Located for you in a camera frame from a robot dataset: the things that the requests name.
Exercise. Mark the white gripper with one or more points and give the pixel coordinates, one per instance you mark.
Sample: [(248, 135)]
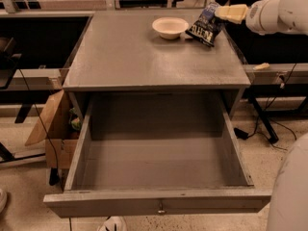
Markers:
[(260, 16)]

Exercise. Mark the blue chip bag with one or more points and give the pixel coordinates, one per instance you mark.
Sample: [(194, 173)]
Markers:
[(207, 26)]

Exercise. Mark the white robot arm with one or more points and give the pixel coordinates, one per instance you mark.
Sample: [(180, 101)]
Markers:
[(288, 210)]

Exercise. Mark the open grey top drawer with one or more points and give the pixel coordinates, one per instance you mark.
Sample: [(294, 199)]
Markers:
[(136, 149)]

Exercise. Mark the green snack bag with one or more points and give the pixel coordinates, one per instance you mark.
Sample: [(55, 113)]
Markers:
[(74, 120)]

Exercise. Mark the metal drawer knob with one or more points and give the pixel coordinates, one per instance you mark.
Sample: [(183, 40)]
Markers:
[(161, 210)]

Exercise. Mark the yellow foam scrap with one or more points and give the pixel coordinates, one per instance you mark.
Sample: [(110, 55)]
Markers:
[(261, 66)]

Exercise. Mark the black table leg right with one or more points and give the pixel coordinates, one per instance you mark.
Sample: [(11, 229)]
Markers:
[(272, 135)]

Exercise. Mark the grey wooden cabinet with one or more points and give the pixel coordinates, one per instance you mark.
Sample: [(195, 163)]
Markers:
[(121, 51)]

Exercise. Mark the brown cardboard box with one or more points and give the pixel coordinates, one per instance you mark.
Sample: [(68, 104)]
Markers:
[(52, 127)]

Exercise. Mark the white object at left edge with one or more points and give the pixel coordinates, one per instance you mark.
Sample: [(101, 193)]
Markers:
[(3, 199)]

